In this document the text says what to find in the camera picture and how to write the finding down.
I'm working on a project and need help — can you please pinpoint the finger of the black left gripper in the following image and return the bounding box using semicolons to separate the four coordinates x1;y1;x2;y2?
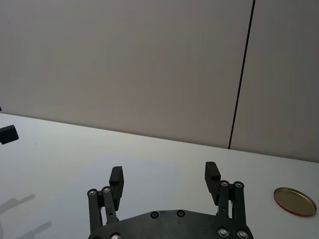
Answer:
0;125;19;146

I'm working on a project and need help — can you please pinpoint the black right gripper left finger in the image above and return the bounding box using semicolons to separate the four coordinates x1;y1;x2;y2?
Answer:
87;166;127;236

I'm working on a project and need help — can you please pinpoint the round gold metal lid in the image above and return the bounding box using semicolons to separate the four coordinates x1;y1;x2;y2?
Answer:
273;187;317;218

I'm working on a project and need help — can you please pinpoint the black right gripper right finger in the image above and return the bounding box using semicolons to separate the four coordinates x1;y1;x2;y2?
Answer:
204;161;247;226

